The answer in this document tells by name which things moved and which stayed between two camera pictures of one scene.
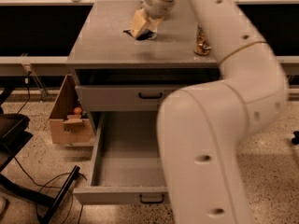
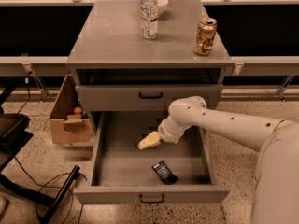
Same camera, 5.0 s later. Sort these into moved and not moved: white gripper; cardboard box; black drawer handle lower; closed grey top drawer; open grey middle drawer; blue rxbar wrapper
Moved: white gripper; blue rxbar wrapper
Not moved: cardboard box; closed grey top drawer; black drawer handle lower; open grey middle drawer
